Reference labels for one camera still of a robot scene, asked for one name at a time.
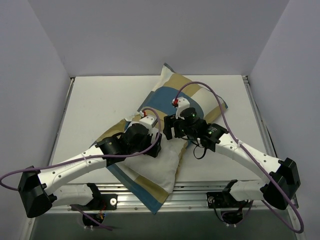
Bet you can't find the white pillow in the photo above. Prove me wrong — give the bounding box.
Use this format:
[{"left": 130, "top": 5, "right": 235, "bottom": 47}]
[{"left": 124, "top": 138, "right": 189, "bottom": 194}]

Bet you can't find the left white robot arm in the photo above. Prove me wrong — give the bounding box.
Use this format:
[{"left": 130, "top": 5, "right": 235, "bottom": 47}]
[{"left": 18, "top": 123, "right": 162, "bottom": 218}]

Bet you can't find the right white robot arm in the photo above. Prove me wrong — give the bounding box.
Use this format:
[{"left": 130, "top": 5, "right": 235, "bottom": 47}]
[{"left": 163, "top": 107, "right": 301, "bottom": 210}]

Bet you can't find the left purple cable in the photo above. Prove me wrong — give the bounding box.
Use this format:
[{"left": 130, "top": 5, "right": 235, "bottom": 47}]
[{"left": 0, "top": 107, "right": 162, "bottom": 231}]

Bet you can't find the purple cable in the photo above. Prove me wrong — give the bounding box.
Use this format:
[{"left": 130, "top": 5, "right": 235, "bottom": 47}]
[
  {"left": 0, "top": 107, "right": 162, "bottom": 231},
  {"left": 171, "top": 81, "right": 305, "bottom": 234}
]

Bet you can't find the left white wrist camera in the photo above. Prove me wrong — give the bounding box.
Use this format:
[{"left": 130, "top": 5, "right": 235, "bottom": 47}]
[{"left": 138, "top": 111, "right": 158, "bottom": 132}]

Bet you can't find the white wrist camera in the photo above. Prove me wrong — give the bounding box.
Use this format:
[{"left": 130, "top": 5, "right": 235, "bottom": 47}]
[
  {"left": 138, "top": 111, "right": 158, "bottom": 132},
  {"left": 171, "top": 97, "right": 190, "bottom": 119}
]

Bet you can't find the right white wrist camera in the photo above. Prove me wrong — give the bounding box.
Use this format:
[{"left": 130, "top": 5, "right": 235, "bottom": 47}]
[{"left": 171, "top": 97, "right": 190, "bottom": 119}]

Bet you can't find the thin black cable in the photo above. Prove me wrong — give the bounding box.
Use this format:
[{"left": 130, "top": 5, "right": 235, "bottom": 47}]
[{"left": 193, "top": 141, "right": 208, "bottom": 160}]

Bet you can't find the aluminium rail frame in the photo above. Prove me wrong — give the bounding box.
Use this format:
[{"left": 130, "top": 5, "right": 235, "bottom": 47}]
[{"left": 19, "top": 74, "right": 307, "bottom": 240}]

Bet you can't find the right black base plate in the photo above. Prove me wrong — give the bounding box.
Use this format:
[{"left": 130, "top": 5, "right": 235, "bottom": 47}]
[{"left": 206, "top": 191, "right": 250, "bottom": 209}]

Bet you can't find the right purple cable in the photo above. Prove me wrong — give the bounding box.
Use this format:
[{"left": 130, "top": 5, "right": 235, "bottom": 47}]
[{"left": 171, "top": 81, "right": 305, "bottom": 234}]

